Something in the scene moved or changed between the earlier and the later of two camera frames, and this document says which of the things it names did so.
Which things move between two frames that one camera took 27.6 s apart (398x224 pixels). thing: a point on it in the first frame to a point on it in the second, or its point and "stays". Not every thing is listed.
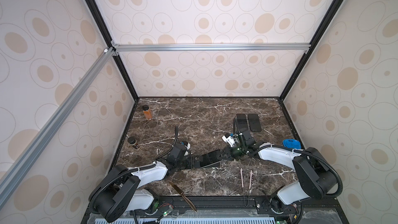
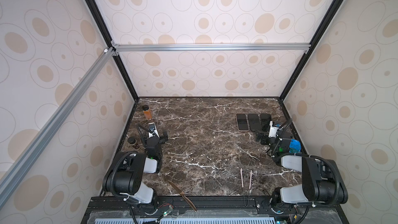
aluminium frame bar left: x=18 y=167 stays
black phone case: x=210 y=159 to x=266 y=118
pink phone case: x=242 y=122 stays
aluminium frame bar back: x=128 y=47 stays
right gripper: x=228 y=154 to x=261 y=136
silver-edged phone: x=210 y=158 to x=266 y=118
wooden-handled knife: x=182 y=194 stays
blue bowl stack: x=292 y=143 stays
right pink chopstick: x=251 y=175 stays
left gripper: x=190 y=160 to x=161 y=140
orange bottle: x=147 y=112 stays
